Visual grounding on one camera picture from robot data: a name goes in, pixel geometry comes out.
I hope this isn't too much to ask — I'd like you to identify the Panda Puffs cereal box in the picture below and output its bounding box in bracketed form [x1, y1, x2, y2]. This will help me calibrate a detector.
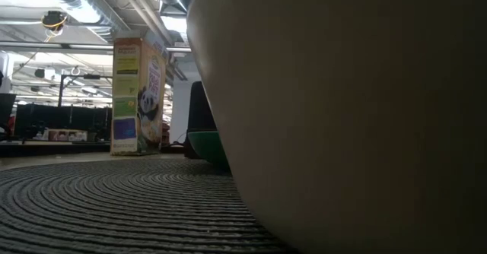
[110, 29, 169, 157]

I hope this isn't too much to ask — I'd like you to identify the long ceiling light bar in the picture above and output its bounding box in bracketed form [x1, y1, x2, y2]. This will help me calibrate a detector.
[0, 40, 192, 56]

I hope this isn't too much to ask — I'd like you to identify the white column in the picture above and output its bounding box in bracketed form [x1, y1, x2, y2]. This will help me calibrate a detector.
[0, 52, 15, 94]
[169, 79, 196, 144]

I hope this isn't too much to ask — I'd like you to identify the dark monitor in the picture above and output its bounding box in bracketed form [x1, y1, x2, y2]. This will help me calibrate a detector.
[0, 93, 17, 129]

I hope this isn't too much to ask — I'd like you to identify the black partition screen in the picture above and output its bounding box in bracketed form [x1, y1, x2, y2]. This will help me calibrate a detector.
[14, 103, 113, 141]

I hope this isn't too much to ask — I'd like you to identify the wooden workbench with items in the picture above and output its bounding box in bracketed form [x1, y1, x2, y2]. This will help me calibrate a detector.
[0, 129, 111, 157]

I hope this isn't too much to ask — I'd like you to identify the grey woven round placemat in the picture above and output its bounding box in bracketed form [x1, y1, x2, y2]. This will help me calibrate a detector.
[0, 157, 301, 254]

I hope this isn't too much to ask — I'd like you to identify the green bowl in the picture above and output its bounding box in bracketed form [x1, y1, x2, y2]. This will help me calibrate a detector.
[187, 130, 231, 173]

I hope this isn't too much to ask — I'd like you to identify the large white bowl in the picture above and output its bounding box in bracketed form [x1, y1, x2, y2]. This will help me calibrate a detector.
[186, 0, 487, 254]

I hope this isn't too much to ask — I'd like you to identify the black gantry frame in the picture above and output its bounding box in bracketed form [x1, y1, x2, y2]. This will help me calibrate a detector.
[56, 73, 113, 109]

